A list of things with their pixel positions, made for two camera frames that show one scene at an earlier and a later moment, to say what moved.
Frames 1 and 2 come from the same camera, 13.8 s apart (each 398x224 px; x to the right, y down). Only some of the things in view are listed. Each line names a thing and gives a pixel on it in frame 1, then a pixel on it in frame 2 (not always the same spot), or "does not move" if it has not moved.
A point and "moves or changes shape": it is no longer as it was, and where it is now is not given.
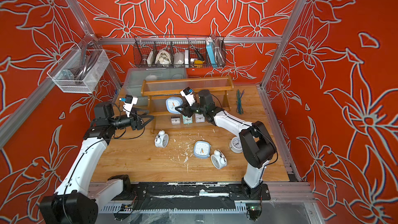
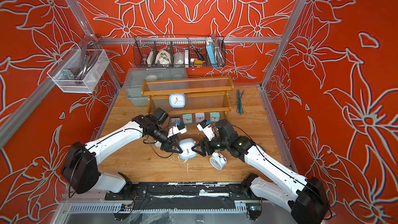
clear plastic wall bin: [79, 70] does not move
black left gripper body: [122, 122] → [161, 136]
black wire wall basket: [179, 52] does not move
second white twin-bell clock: [218, 159] does not move
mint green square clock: [186, 120] does not move
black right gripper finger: [182, 112] → [202, 152]
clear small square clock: [175, 120] does not move
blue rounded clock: [201, 150] moves or changes shape
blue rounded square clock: [172, 102] moves or changes shape
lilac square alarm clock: [199, 118] does not move
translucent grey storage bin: [134, 77] does not move
